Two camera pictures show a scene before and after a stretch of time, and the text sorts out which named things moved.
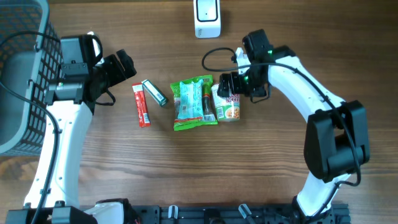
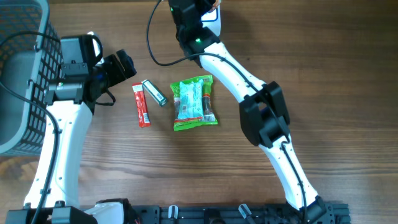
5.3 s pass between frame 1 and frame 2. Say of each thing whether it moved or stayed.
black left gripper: stayed
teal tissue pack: stayed
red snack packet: stayed
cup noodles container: moved
